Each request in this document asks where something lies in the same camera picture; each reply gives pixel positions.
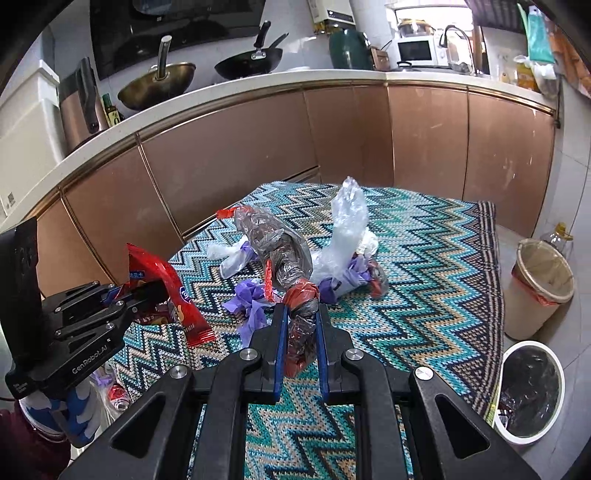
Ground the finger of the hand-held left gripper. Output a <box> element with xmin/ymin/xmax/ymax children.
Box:
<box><xmin>55</xmin><ymin>281</ymin><xmax>170</xmax><ymax>343</ymax></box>
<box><xmin>44</xmin><ymin>282</ymin><xmax>128</xmax><ymax>320</ymax></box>

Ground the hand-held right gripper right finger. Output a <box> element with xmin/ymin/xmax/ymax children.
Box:
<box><xmin>315</xmin><ymin>302</ymin><xmax>541</xmax><ymax>480</ymax></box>

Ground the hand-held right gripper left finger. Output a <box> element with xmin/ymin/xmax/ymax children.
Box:
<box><xmin>58</xmin><ymin>302</ymin><xmax>291</xmax><ymax>480</ymax></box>

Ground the red snack packet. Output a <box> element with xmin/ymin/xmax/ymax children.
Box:
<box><xmin>126</xmin><ymin>243</ymin><xmax>217</xmax><ymax>348</ymax></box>

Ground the clear red wrapper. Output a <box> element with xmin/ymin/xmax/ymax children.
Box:
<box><xmin>233</xmin><ymin>205</ymin><xmax>322</xmax><ymax>379</ymax></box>

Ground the clear plastic bag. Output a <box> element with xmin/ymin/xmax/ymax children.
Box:
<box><xmin>311</xmin><ymin>175</ymin><xmax>370</xmax><ymax>296</ymax></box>

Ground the white trash bin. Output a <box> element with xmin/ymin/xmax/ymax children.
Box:
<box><xmin>494</xmin><ymin>340</ymin><xmax>566</xmax><ymax>446</ymax></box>

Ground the beige trash bin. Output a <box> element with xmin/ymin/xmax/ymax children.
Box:
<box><xmin>503</xmin><ymin>239</ymin><xmax>575</xmax><ymax>342</ymax></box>

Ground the person's left hand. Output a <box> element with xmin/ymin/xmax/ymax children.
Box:
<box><xmin>18</xmin><ymin>371</ymin><xmax>100</xmax><ymax>448</ymax></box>

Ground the purple plastic bag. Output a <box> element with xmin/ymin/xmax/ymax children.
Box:
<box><xmin>321</xmin><ymin>254</ymin><xmax>375</xmax><ymax>303</ymax></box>
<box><xmin>222</xmin><ymin>279</ymin><xmax>273</xmax><ymax>347</ymax></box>

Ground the red wrapper strip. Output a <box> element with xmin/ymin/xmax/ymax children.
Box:
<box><xmin>263</xmin><ymin>258</ymin><xmax>282</xmax><ymax>303</ymax></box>

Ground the thin white plastic bag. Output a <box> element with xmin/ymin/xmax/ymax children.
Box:
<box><xmin>206</xmin><ymin>240</ymin><xmax>256</xmax><ymax>278</ymax></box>

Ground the dark red cloth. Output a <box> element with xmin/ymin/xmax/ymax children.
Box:
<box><xmin>0</xmin><ymin>406</ymin><xmax>72</xmax><ymax>480</ymax></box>

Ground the zigzag patterned tablecloth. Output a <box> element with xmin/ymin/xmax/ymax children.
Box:
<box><xmin>90</xmin><ymin>180</ymin><xmax>504</xmax><ymax>480</ymax></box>

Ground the white crumpled tissue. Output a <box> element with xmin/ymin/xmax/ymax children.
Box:
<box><xmin>358</xmin><ymin>228</ymin><xmax>380</xmax><ymax>257</ymax></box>

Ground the brown kitchen cabinet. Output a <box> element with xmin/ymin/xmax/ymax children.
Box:
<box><xmin>0</xmin><ymin>78</ymin><xmax>557</xmax><ymax>324</ymax></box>

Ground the small green bottle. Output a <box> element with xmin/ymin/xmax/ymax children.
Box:
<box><xmin>100</xmin><ymin>93</ymin><xmax>122</xmax><ymax>130</ymax></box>

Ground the white appliance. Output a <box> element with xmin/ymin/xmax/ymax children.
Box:
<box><xmin>0</xmin><ymin>60</ymin><xmax>65</xmax><ymax>222</ymax></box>

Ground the brass wok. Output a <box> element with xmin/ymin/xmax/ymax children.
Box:
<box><xmin>117</xmin><ymin>34</ymin><xmax>197</xmax><ymax>112</ymax></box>

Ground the black frying pan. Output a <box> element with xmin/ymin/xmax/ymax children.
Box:
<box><xmin>213</xmin><ymin>21</ymin><xmax>289</xmax><ymax>80</ymax></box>

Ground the white kitchen countertop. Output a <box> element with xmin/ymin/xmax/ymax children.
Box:
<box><xmin>0</xmin><ymin>65</ymin><xmax>557</xmax><ymax>232</ymax></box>

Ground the yellow oil bottle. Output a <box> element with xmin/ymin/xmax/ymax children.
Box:
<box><xmin>540</xmin><ymin>223</ymin><xmax>574</xmax><ymax>254</ymax></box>

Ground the green kettle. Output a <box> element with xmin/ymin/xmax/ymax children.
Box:
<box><xmin>329</xmin><ymin>28</ymin><xmax>375</xmax><ymax>71</ymax></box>

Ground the white microwave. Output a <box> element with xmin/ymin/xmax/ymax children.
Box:
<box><xmin>396</xmin><ymin>38</ymin><xmax>439</xmax><ymax>65</ymax></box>

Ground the metal faucet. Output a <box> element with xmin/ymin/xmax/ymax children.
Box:
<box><xmin>438</xmin><ymin>25</ymin><xmax>476</xmax><ymax>75</ymax></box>

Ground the white water heater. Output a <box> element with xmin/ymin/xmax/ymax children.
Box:
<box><xmin>308</xmin><ymin>0</ymin><xmax>356</xmax><ymax>24</ymax></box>

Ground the white pipe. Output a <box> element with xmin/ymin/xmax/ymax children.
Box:
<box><xmin>349</xmin><ymin>0</ymin><xmax>386</xmax><ymax>47</ymax></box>

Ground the teal hanging bag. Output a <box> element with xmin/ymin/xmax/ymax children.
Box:
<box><xmin>517</xmin><ymin>2</ymin><xmax>555</xmax><ymax>65</ymax></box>

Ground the orange floral cloth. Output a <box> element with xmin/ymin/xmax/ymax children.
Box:
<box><xmin>551</xmin><ymin>34</ymin><xmax>591</xmax><ymax>100</ymax></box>

